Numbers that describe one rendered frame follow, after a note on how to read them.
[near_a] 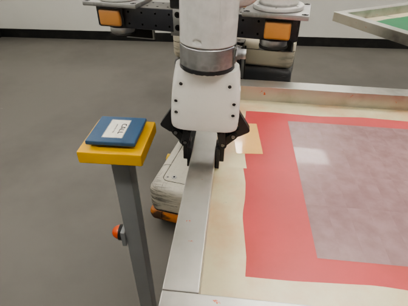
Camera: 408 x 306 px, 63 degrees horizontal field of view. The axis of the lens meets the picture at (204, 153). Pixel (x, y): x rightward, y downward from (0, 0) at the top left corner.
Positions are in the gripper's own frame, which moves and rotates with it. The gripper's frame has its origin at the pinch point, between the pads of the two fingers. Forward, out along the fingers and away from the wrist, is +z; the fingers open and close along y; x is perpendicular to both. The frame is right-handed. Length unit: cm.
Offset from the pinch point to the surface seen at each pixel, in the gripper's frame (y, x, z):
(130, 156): 14.5, -5.6, 6.2
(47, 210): 91, -77, 103
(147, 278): 16, -10, 53
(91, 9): 174, -380, 69
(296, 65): -74, -310, 99
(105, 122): 22.0, -14.0, 4.4
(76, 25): 199, -380, 90
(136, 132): 14.7, -11.1, 4.2
